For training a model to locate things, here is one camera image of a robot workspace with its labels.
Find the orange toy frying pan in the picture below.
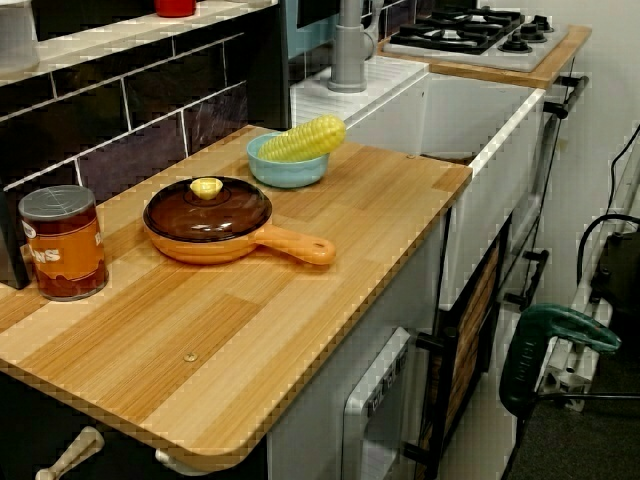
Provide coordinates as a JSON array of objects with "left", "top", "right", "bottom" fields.
[{"left": 144, "top": 212, "right": 337, "bottom": 267}]

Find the light blue bowl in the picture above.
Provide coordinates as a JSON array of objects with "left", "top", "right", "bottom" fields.
[{"left": 246, "top": 132, "right": 332, "bottom": 190}]

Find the yellow toy corn cob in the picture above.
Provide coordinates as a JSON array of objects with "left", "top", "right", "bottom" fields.
[{"left": 257, "top": 114, "right": 348, "bottom": 163}]

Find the brown lid with yellow knob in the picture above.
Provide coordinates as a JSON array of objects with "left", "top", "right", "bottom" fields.
[{"left": 143, "top": 175, "right": 275, "bottom": 246}]

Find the black framed wooden door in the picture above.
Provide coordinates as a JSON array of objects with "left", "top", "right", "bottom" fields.
[{"left": 417, "top": 214, "right": 514, "bottom": 480}]

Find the dark kitchen upright panel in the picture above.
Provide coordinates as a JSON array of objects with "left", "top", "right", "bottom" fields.
[{"left": 239, "top": 0, "right": 293, "bottom": 133}]

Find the grey toy faucet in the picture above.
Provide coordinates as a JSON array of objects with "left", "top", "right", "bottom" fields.
[{"left": 327, "top": 0, "right": 387, "bottom": 94}]

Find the white toy sink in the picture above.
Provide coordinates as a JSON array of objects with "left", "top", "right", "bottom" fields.
[{"left": 289, "top": 54, "right": 547, "bottom": 312}]

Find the wooden stove counter board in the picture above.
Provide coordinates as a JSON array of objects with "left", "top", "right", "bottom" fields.
[{"left": 377, "top": 24, "right": 593, "bottom": 91}]

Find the toy beans can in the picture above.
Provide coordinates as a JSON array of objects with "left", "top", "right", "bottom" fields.
[{"left": 18, "top": 184, "right": 110, "bottom": 302}]

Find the white cabinet knob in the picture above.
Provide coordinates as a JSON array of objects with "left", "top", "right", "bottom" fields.
[{"left": 154, "top": 447, "right": 202, "bottom": 475}]

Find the toy gas stove top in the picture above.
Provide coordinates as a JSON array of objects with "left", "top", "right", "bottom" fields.
[{"left": 382, "top": 4, "right": 571, "bottom": 72}]

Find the red sauce bottle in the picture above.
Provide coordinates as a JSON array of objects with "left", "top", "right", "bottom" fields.
[{"left": 154, "top": 0, "right": 198, "bottom": 19}]

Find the black bar handle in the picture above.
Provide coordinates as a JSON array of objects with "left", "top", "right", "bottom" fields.
[
  {"left": 542, "top": 74, "right": 591, "bottom": 120},
  {"left": 503, "top": 248, "right": 551, "bottom": 310},
  {"left": 403, "top": 327, "right": 460, "bottom": 480}
]

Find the green clamp handle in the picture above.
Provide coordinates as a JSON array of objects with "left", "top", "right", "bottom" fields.
[{"left": 499, "top": 303, "right": 640, "bottom": 417}]

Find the thick black cable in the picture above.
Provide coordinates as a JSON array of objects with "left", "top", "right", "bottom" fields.
[{"left": 576, "top": 213, "right": 640, "bottom": 301}]

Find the thin black cable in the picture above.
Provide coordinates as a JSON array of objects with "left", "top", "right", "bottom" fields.
[{"left": 606, "top": 133, "right": 640, "bottom": 217}]

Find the white cabinet handle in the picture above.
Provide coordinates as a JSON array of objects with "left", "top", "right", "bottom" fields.
[{"left": 34, "top": 426, "right": 106, "bottom": 480}]

